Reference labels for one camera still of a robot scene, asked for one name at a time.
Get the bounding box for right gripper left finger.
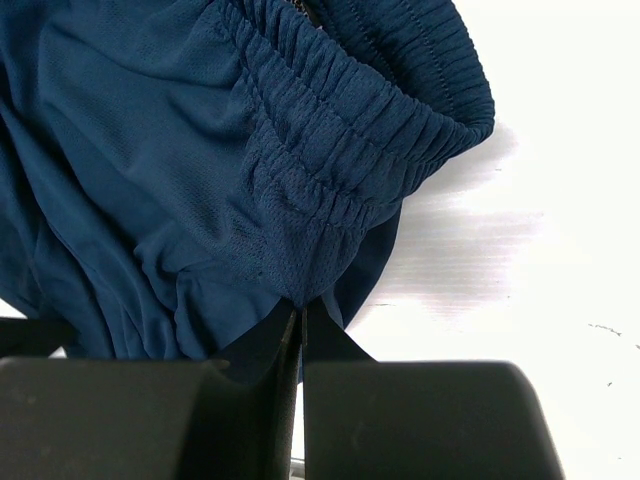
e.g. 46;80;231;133
1;301;299;479

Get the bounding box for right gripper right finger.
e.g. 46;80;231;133
302;300;563;480

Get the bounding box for navy blue shorts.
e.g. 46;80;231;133
1;1;495;360

